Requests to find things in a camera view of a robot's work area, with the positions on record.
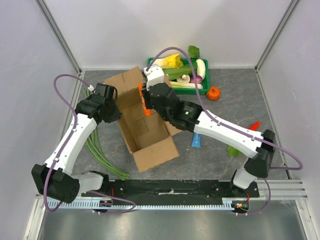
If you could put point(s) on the green long beans bundle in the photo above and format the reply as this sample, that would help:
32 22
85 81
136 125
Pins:
94 147

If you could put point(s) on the napa cabbage with yellow leaves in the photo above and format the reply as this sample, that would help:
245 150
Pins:
169 62

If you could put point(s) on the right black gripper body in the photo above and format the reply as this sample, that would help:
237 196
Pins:
145 94

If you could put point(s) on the purple onion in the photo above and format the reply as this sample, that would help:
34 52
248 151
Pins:
196 79

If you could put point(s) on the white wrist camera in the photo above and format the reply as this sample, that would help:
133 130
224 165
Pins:
154 76
91 88

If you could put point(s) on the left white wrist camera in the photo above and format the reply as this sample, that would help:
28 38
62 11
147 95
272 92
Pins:
91 88

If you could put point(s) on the small orange pumpkin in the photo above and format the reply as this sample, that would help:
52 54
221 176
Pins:
213 94

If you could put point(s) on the large green leaf vegetable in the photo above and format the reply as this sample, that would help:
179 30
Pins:
175 73

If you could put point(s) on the white green leek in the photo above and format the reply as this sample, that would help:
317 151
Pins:
185 85

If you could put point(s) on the blue tube product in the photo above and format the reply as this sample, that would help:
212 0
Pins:
196 140

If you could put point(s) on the white mushroom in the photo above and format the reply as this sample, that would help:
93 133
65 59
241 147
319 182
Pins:
183 79

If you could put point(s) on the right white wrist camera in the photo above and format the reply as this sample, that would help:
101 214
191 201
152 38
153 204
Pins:
154 76

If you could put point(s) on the white radish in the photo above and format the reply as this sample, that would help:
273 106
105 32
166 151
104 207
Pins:
201 68

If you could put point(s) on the grey slotted cable duct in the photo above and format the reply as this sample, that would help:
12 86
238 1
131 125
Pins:
104 204

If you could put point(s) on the green plastic vegetable tray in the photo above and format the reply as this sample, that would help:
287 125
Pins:
205 83

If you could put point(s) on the orange tube product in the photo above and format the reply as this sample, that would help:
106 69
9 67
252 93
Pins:
147 112

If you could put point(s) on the loose green lettuce leaf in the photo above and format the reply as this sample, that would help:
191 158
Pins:
233 152

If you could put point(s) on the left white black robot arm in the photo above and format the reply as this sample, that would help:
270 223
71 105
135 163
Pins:
54 178

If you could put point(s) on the green leaf behind tray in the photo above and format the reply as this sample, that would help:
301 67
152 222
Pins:
193 52

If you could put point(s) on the orange carrot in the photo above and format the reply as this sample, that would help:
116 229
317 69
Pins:
255 126

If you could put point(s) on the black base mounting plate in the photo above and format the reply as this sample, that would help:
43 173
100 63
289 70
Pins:
176 192

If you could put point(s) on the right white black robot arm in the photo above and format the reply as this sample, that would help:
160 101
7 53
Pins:
191 117

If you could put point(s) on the brown cardboard express box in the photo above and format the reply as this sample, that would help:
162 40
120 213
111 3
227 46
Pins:
148 138

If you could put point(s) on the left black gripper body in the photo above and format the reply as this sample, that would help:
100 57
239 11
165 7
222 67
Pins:
113 113

